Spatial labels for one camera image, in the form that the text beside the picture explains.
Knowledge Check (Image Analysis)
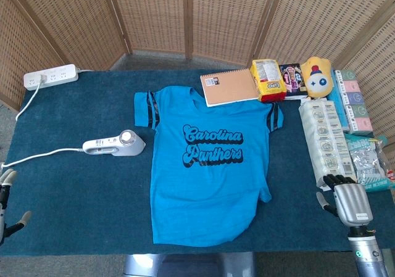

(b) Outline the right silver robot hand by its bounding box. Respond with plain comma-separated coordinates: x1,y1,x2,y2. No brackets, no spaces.
316,173,374,228

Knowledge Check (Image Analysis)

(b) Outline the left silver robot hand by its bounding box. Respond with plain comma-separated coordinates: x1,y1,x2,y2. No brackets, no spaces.
0,167,33,247

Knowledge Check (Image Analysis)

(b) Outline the white handheld steam iron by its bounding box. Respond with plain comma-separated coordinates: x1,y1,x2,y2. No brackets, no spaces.
82,129,146,157

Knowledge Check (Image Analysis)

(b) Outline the blue Carolina Panthers t-shirt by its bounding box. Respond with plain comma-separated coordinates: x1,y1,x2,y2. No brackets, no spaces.
133,85,285,247

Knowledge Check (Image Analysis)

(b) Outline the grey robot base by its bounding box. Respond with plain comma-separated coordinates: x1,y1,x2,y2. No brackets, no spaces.
122,252,257,277

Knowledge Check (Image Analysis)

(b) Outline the silver teal snack bag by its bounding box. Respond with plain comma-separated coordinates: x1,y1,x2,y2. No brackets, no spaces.
344,133,395,194

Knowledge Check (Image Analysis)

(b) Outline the long white cotton pad pack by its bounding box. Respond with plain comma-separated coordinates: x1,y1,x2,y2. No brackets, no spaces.
298,100,358,189

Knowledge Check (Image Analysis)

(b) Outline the dark teal table carpet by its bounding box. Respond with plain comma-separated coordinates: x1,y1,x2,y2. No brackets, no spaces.
0,69,395,257

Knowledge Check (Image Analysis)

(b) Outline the pink green pastel tissue pack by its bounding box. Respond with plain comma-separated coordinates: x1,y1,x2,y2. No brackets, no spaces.
335,69,374,135

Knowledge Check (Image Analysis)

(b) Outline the light blue tissue pack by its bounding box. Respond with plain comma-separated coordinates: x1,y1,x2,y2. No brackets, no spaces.
327,70,351,133

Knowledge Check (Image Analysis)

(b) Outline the yellow plush toy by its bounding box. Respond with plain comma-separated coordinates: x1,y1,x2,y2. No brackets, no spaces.
301,56,335,100

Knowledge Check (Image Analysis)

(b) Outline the white power strip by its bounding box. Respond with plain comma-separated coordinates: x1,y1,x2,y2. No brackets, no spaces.
23,64,79,91

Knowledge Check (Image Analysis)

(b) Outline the black snack packet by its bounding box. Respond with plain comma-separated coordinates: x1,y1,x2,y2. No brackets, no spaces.
279,62,308,99

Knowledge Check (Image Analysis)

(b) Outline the yellow Lipo snack bag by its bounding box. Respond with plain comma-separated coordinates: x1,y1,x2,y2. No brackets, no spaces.
249,59,287,103

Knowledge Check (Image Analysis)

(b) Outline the kraft spiral notebook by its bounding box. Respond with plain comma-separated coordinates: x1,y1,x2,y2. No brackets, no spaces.
199,68,260,108

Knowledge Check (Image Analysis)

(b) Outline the wicker folding screen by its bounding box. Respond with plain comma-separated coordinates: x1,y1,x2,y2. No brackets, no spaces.
0,0,395,142

